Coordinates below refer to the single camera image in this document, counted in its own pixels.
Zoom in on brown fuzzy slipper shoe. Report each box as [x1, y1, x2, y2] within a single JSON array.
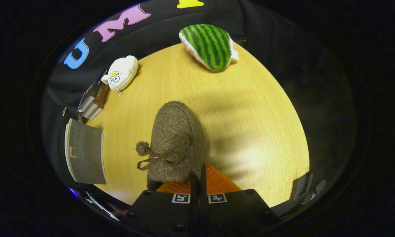
[[136, 101, 207, 190]]

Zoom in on brown book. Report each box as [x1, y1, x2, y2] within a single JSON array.
[[84, 92, 111, 121]]

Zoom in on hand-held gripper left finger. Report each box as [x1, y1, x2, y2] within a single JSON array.
[[124, 173, 199, 237]]

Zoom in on dark grey chair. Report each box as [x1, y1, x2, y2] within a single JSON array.
[[291, 171, 327, 202]]

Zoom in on watermelon slice plush toy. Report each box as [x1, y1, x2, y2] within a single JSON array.
[[179, 24, 239, 72]]

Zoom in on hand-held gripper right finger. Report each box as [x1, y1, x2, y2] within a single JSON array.
[[199, 164, 278, 237]]

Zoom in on white cartoon face plush toy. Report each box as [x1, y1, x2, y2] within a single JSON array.
[[100, 55, 139, 96]]

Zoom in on grey fabric storage box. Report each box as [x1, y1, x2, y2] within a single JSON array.
[[65, 118, 108, 185]]

